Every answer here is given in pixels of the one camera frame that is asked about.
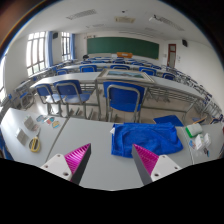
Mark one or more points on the orange lectern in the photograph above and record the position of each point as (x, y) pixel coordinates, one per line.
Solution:
(124, 55)

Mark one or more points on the small blue printed card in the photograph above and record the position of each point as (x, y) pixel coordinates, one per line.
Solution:
(192, 144)

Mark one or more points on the round teal sticker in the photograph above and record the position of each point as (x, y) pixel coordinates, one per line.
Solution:
(40, 118)

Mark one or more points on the large white-framed window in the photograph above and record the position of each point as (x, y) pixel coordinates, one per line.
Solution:
(36, 53)

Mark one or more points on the blue chair seat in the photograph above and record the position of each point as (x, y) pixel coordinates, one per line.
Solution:
(168, 120)

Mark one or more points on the ceiling lights group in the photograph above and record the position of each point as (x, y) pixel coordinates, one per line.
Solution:
(81, 14)

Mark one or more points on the green chalkboard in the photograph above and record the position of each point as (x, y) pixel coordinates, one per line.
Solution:
(123, 46)

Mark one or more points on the long grey classroom desk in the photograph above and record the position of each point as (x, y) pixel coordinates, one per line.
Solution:
(166, 83)
(76, 77)

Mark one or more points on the tall side window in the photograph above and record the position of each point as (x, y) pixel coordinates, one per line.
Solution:
(2, 75)

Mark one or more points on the narrow white-framed window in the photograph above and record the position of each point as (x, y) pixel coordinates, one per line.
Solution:
(65, 46)

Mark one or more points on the framed landscape picture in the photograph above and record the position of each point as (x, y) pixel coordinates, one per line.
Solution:
(125, 75)

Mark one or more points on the far desks and blue chairs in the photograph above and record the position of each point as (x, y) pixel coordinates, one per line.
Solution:
(88, 68)

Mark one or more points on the small white box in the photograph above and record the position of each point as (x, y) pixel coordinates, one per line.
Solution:
(199, 141)
(207, 139)

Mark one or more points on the blue towel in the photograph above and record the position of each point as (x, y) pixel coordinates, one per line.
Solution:
(146, 136)

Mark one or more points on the blue curtain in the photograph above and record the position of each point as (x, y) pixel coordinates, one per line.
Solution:
(49, 48)
(72, 46)

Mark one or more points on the ceiling air conditioner vent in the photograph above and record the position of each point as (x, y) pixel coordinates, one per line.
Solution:
(125, 19)

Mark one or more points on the black wall speaker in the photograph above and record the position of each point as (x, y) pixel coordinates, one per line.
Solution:
(184, 42)
(55, 35)

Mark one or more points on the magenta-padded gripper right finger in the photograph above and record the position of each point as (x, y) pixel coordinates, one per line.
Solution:
(163, 165)

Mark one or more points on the yellow blue sticker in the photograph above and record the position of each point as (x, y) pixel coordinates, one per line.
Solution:
(55, 124)

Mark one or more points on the brown door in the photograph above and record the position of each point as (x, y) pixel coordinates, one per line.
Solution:
(171, 55)

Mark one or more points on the blue chair with grey frame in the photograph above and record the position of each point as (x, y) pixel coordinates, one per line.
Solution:
(43, 90)
(68, 88)
(123, 98)

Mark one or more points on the orange blue sticker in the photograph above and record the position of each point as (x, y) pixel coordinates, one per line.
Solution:
(49, 120)

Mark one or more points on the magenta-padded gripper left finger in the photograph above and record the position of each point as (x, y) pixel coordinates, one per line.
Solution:
(56, 165)

